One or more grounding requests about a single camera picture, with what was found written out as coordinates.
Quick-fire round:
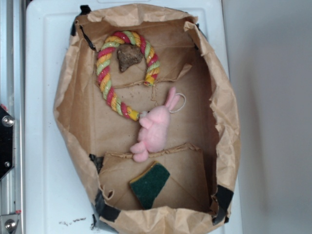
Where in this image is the multicolored twisted rope toy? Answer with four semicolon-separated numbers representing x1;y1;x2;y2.
96;30;160;121

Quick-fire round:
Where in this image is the brown rock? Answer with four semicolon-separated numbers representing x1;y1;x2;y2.
117;44;143;73

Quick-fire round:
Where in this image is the black metal bracket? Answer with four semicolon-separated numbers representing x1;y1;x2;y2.
0;104;15;180

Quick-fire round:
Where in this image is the brown paper lined bin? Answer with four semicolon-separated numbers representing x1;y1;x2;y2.
54;3;241;234

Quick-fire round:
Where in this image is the aluminium frame rail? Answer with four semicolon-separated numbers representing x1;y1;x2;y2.
0;0;24;234

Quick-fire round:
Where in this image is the green yellow sponge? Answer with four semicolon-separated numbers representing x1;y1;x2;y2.
129;161;170;210

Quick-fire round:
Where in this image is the pink plush bunny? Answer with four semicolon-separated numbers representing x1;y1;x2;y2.
130;87;186;162

